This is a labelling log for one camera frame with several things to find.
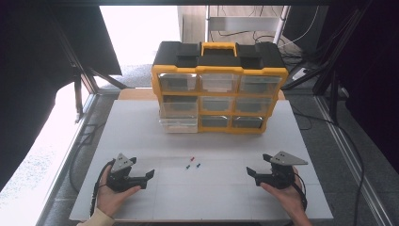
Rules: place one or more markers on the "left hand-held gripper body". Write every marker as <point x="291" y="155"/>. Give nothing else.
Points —
<point x="120" y="163"/>

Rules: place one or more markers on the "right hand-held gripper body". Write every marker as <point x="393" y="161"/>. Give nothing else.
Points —
<point x="284" y="160"/>

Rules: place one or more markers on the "clear plastic drawer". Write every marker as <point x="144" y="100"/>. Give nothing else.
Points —
<point x="178" y="109"/>
<point x="178" y="126"/>

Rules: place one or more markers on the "yellow and black drawer organizer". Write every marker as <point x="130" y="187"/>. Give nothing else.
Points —
<point x="216" y="70"/>

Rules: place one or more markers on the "person's left hand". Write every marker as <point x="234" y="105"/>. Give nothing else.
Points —
<point x="108" y="199"/>

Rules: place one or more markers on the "person's right hand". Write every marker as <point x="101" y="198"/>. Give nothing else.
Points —
<point x="290" y="197"/>

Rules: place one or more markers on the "white power adapter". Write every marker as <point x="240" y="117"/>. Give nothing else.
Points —
<point x="299" y="74"/>

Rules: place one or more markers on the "black metal stand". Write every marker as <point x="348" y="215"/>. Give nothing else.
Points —
<point x="82" y="81"/>
<point x="332" y="72"/>

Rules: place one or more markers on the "black curtain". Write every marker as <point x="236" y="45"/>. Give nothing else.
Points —
<point x="34" y="62"/>

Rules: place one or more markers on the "aluminium floor rail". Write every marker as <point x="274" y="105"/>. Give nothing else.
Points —
<point x="348" y="157"/>
<point x="73" y="141"/>

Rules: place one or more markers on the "grey metal shelf frame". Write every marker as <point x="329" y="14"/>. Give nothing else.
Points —
<point x="243" y="23"/>

